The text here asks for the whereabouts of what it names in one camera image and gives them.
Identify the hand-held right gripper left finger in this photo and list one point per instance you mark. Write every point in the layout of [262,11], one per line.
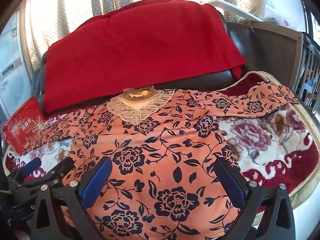
[96,182]

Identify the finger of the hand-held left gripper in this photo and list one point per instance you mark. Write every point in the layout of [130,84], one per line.
[33,165]
[60,168]

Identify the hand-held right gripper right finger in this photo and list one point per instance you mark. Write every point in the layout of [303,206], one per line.
[231,182]

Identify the orange floral garment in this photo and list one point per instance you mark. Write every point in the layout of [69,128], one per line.
[162,142]

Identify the red plastic packet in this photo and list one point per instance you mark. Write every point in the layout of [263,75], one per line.
[22,127]

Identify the floral plush blanket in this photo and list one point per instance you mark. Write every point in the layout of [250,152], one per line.
[265,135]

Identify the white appliance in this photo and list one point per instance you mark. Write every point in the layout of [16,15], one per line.
[12,67]

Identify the dark leather sofa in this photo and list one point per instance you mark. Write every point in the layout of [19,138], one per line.
[200,81]

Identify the red fleece blanket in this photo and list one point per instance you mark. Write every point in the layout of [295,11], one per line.
[140,55]

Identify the wooden crib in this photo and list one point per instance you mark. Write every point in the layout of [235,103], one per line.
[277,52]

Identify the dotted beige curtain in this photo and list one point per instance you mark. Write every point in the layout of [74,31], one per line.
[75,7]

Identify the white board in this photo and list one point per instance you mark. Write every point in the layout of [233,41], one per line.
[235,8]

